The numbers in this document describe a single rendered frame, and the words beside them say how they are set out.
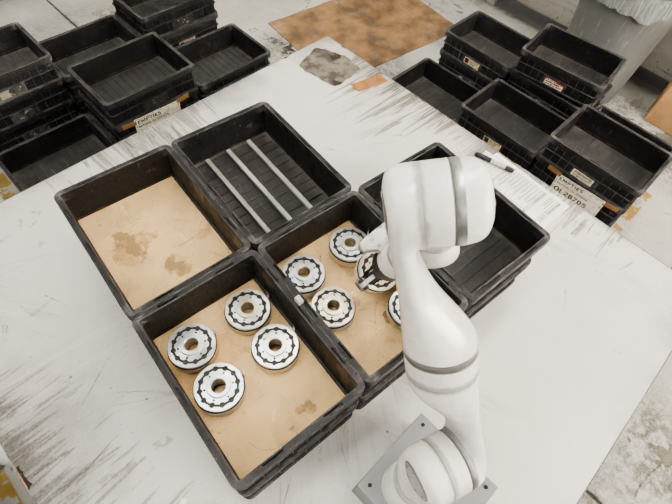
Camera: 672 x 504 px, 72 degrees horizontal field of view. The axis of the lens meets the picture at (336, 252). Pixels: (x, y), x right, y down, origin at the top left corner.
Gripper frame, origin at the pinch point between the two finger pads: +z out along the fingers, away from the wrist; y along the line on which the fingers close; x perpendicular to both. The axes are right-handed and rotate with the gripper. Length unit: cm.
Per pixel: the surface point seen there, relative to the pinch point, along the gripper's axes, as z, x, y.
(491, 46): 82, 47, 173
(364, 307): 4.6, -5.2, -4.6
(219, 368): 3.3, 5.2, -38.6
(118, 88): 89, 122, 2
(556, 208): 16, -23, 71
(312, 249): 11.7, 13.7, -3.1
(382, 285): 2.1, -3.8, 1.5
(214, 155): 26, 53, -3
